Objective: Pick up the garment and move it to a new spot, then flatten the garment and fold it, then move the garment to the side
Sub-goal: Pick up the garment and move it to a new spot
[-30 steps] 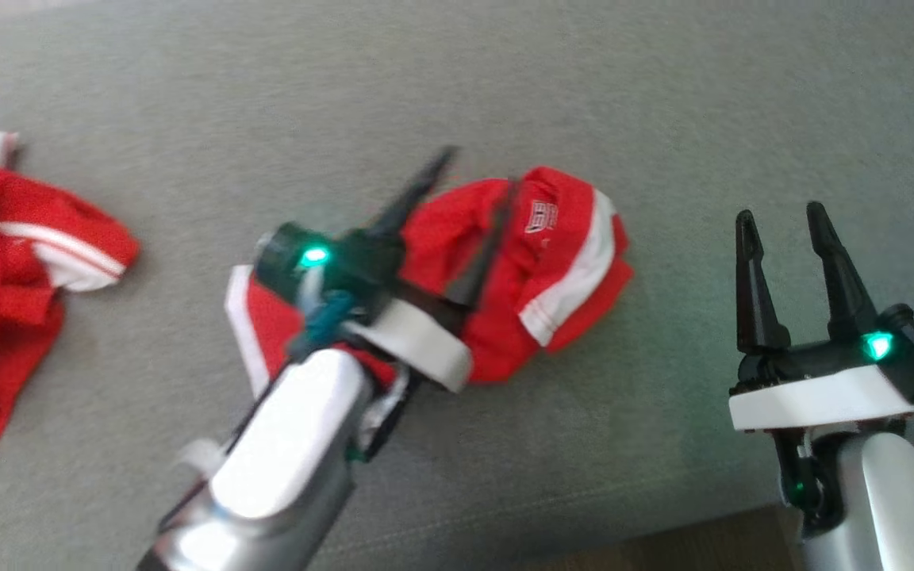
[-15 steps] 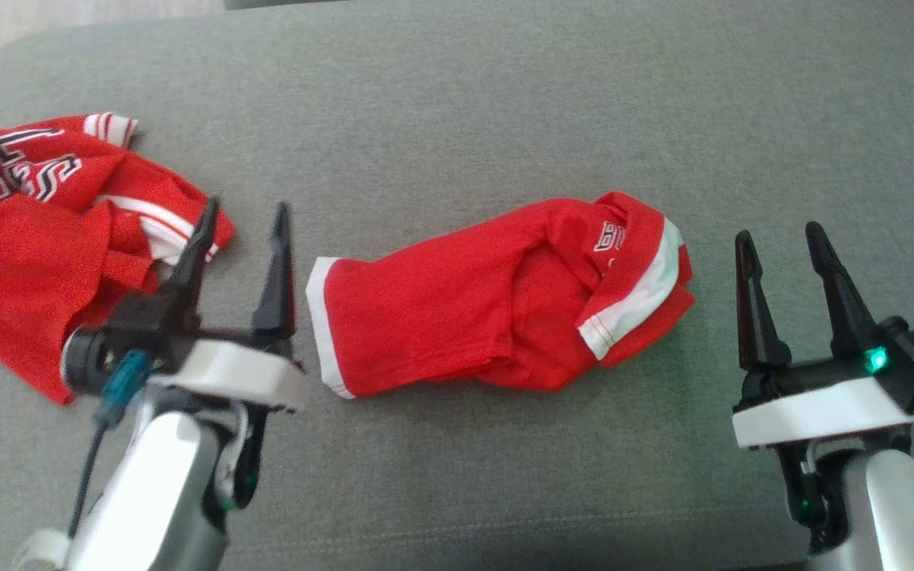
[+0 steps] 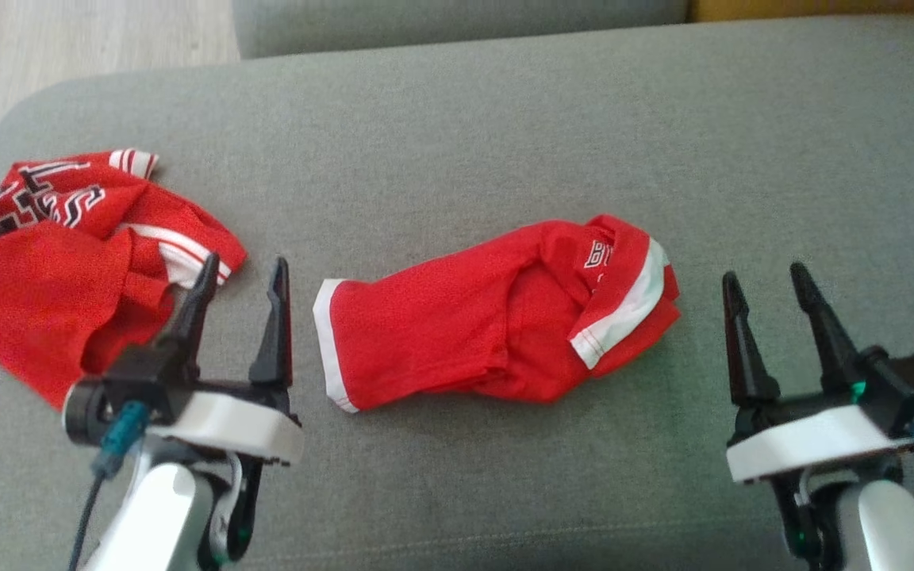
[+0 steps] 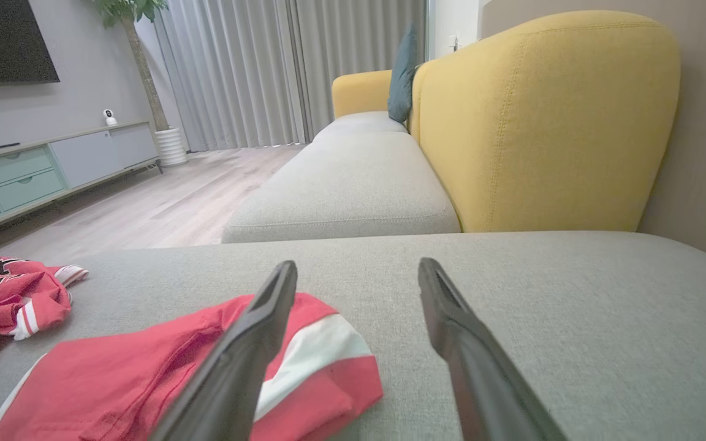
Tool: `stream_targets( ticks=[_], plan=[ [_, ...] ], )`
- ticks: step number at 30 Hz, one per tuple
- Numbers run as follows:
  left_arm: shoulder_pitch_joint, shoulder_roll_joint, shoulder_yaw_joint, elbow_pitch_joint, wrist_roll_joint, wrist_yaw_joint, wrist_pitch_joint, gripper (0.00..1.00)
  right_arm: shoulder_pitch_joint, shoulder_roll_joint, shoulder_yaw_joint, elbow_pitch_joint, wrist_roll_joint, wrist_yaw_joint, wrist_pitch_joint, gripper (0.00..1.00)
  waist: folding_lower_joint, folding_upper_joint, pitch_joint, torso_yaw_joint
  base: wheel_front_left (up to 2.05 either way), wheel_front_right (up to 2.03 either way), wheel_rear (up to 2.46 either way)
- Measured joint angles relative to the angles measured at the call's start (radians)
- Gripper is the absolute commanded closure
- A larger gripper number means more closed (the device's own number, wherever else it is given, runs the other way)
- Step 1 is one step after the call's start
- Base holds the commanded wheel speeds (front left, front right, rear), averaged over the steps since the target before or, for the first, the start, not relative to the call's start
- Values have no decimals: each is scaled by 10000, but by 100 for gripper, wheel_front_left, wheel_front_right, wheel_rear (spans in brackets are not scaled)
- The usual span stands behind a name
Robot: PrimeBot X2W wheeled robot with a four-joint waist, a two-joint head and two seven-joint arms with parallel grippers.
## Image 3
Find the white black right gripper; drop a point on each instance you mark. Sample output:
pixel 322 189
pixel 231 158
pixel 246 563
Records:
pixel 814 440

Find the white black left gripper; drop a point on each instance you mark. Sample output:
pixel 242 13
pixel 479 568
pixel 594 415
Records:
pixel 227 424

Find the red shorts white trim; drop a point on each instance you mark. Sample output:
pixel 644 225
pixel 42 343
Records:
pixel 425 333

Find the red basketball jersey black lettering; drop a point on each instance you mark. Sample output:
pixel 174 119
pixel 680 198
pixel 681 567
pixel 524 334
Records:
pixel 28 285

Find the grey fabric sofa seat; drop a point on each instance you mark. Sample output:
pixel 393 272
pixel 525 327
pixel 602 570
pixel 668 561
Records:
pixel 457 143

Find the yellow cushion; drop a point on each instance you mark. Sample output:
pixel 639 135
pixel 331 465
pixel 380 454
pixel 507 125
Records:
pixel 782 8

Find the grey sofa backrest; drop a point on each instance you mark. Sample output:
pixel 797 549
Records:
pixel 425 24

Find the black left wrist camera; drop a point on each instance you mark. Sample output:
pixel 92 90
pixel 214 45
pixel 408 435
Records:
pixel 136 381

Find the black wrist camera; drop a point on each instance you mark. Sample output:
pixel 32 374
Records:
pixel 136 381
pixel 909 381

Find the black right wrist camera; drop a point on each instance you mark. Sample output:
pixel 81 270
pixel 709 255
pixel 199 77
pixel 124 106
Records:
pixel 909 381

